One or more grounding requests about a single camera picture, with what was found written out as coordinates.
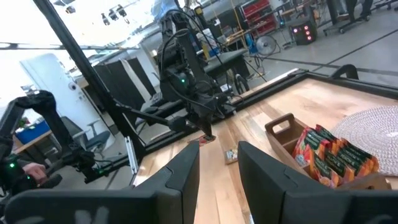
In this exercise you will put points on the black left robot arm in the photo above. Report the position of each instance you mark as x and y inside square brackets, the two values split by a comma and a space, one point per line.
[186, 46]

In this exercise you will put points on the grey office chair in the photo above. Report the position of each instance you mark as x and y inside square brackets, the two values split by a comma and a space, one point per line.
[93, 140]

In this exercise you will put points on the person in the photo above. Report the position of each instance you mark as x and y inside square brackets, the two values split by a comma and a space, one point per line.
[367, 6]

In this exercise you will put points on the black keyboard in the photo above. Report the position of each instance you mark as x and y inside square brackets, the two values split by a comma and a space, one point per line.
[158, 99]

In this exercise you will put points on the floor fan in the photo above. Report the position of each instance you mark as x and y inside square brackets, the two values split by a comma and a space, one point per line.
[265, 45]

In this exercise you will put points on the orange tea packet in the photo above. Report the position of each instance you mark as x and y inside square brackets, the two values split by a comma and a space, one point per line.
[362, 161]
[323, 172]

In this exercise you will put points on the blue storage bin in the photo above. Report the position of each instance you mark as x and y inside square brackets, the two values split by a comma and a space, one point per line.
[31, 133]

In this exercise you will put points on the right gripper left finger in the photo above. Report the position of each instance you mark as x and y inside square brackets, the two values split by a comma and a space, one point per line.
[174, 199]

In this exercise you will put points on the silver aluminium bracket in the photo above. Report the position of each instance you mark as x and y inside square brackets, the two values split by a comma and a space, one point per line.
[132, 155]

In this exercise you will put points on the red storage shelf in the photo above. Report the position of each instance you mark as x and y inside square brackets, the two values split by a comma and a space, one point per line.
[258, 12]

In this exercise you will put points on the black wheel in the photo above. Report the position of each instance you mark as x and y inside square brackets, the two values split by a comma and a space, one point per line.
[235, 84]

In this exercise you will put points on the black aluminium table frame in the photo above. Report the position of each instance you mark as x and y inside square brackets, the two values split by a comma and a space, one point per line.
[93, 83]

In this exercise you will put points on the small white box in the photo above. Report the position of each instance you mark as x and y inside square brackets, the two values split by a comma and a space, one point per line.
[226, 88]

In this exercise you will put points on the black ceiling spotlight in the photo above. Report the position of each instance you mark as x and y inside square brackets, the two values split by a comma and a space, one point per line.
[121, 10]
[112, 14]
[105, 19]

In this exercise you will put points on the dark operator desk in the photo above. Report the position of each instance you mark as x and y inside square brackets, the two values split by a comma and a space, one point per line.
[161, 111]

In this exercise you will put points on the person's hand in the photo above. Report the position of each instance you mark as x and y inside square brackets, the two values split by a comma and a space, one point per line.
[34, 172]

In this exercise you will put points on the wooden tea organizer box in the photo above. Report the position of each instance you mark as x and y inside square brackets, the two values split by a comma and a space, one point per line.
[280, 140]

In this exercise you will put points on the translucent round plate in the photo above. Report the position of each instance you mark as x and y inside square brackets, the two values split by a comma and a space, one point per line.
[373, 133]

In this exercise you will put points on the black standing desk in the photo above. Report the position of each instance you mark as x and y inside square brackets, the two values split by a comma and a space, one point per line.
[334, 12]

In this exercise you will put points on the beige tea packet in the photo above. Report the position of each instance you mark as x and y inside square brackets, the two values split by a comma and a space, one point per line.
[231, 156]

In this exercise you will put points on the black computer tower with lights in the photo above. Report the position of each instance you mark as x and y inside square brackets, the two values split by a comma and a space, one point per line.
[303, 32]

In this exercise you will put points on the dark partition panel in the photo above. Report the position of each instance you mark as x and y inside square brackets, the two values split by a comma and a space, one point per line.
[141, 74]
[119, 81]

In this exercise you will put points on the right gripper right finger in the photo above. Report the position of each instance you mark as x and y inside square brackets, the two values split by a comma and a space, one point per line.
[273, 202]

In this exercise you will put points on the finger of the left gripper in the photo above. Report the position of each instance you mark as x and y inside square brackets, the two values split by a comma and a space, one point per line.
[204, 129]
[211, 129]

